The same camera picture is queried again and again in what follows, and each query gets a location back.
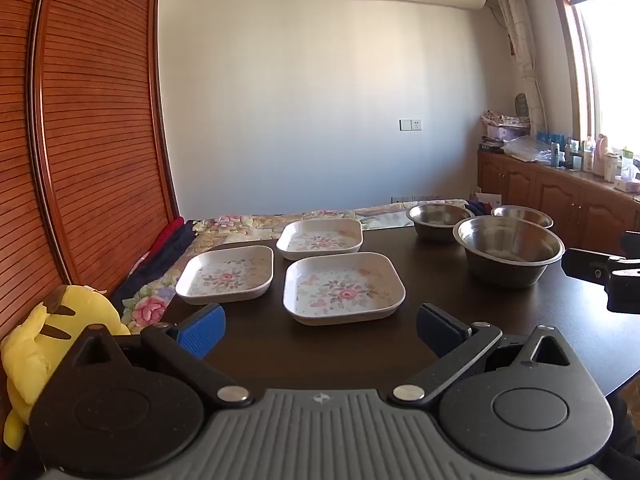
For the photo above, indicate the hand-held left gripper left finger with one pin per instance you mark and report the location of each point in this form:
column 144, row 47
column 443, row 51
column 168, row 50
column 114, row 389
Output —
column 202, row 331

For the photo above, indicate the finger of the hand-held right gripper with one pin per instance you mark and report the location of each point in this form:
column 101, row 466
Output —
column 631, row 244
column 590, row 264

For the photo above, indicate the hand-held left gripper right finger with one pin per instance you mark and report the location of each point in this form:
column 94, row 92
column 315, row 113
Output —
column 440, row 331

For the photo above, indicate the floral square plate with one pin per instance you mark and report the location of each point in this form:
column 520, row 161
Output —
column 342, row 287
column 225, row 276
column 320, row 238

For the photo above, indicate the small shallow steel bowl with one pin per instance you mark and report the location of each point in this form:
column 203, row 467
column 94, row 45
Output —
column 525, row 215

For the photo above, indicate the large steel bowl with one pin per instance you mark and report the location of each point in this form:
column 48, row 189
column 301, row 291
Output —
column 507, row 252

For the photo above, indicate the medium steel bowl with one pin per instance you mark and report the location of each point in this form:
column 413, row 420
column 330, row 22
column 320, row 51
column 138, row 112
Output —
column 437, row 220

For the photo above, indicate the tissue box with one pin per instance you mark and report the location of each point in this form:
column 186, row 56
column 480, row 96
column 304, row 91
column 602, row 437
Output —
column 627, row 185

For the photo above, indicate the wooden cabinet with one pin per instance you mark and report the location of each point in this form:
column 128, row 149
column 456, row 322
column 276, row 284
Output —
column 560, row 195

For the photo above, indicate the dark blue cloth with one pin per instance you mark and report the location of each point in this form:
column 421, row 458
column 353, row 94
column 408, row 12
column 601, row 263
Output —
column 160, row 265

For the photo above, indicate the white jar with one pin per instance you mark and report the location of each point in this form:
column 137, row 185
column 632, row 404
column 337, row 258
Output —
column 611, row 167

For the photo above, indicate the green lid bottle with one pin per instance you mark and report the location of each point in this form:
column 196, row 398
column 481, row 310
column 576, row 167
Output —
column 627, row 162

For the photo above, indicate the white bottle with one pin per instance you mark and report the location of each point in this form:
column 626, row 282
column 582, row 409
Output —
column 589, row 157

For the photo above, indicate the pink container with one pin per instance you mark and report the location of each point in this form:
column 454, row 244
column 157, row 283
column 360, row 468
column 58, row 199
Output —
column 601, row 152

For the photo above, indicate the red cloth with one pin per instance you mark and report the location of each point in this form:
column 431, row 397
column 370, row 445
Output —
column 165, row 237

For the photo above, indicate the drink can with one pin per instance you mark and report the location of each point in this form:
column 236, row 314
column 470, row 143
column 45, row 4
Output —
column 555, row 155

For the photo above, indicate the floral bedspread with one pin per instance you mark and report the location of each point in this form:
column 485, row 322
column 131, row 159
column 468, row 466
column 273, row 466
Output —
column 240, row 222

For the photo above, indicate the white paper bag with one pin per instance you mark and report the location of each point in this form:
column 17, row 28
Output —
column 492, row 199

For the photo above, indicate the blue and red blanket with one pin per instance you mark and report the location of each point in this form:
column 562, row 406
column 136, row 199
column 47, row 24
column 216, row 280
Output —
column 479, row 207

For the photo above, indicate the clear plastic bags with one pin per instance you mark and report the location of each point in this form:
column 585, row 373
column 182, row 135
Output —
column 527, row 149

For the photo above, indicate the row of blue boxes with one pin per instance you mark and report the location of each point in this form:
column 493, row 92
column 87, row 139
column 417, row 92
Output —
column 552, row 138

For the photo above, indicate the black box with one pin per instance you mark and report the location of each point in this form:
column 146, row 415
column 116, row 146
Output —
column 491, row 148

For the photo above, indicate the pink box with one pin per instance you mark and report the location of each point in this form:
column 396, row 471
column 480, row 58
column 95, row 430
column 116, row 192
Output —
column 505, row 133

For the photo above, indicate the yellow plush toy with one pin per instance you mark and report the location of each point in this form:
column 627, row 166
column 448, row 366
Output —
column 45, row 345

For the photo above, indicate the floral fabric pile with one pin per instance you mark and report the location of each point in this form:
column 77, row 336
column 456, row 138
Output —
column 505, row 119

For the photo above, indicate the grey hand fan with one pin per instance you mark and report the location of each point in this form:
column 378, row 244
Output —
column 522, row 105

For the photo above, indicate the window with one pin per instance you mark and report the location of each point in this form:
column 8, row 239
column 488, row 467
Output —
column 615, row 70

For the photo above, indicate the patterned cream curtain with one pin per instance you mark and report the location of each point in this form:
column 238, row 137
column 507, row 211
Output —
column 522, row 50

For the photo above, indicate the wooden louvered wardrobe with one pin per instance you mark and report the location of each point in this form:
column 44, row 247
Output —
column 95, row 135

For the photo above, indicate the row of low wall sockets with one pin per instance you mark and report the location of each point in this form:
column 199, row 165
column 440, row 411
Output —
column 415, row 198

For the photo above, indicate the white wall socket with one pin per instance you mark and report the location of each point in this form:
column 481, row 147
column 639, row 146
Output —
column 410, row 125

